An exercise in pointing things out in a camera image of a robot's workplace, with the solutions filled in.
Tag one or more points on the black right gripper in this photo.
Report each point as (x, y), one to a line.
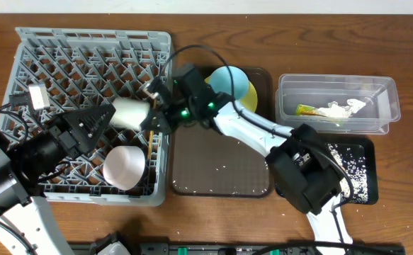
(164, 108)

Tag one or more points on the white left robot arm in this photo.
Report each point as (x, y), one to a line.
(27, 225)

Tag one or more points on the grey plastic dishwasher rack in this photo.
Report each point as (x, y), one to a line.
(82, 68)

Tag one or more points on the dark brown serving tray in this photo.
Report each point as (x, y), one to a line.
(205, 163)

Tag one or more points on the black plastic tray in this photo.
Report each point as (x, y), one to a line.
(369, 152)

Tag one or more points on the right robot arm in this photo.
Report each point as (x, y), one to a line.
(304, 170)

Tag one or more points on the clear plastic container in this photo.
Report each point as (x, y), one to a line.
(379, 94)

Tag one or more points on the yellow plate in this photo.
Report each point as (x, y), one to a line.
(244, 90)

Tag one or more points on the white cup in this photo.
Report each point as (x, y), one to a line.
(129, 113)

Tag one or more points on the white tissue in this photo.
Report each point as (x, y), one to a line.
(334, 110)

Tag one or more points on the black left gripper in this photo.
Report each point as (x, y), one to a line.
(69, 134)

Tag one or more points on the light blue bowl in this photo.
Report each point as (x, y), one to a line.
(225, 75)

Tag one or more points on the yellow green snack wrapper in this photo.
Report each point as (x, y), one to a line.
(307, 110)

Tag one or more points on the spilled rice and peanuts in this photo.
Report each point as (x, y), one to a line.
(353, 160)

